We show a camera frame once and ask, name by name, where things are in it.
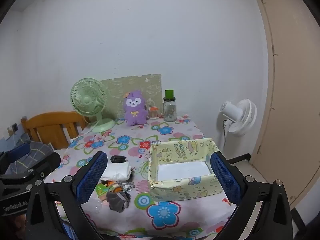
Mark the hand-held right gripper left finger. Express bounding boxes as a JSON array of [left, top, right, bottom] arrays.
[[25, 151, 108, 240]]

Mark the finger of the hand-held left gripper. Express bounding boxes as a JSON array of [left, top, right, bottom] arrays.
[[5, 151, 62, 188], [0, 142, 31, 173]]

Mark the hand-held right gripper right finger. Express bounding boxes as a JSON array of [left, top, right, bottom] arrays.
[[210, 151, 293, 240]]

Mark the white cloth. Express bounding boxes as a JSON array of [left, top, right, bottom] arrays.
[[101, 162, 132, 181]]

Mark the clear plastic bag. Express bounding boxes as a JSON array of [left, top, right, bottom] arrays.
[[94, 195, 108, 213]]

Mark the grey sock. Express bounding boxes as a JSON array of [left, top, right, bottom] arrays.
[[106, 191, 131, 212]]

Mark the yellow cartoon print box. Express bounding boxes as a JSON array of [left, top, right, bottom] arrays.
[[148, 138, 225, 202]]

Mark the blue bed sheet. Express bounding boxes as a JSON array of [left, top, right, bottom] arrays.
[[0, 130, 23, 153]]

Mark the grey plaid blanket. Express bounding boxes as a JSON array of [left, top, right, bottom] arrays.
[[5, 131, 54, 175]]

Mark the white standing fan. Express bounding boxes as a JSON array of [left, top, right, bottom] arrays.
[[217, 99, 258, 153]]

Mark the green desk fan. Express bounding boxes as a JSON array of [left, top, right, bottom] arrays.
[[70, 78, 116, 133]]

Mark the purple plush toy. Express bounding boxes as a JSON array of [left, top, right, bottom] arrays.
[[124, 90, 148, 127]]

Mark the glass jar with green lid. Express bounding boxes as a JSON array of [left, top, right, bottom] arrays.
[[163, 89, 177, 122]]

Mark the green patterned board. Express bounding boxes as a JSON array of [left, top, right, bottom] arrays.
[[100, 74, 162, 120]]

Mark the beige door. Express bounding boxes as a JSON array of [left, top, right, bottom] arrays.
[[250, 0, 320, 208]]

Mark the white fan cable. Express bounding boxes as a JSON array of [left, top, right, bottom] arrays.
[[81, 121, 100, 136]]

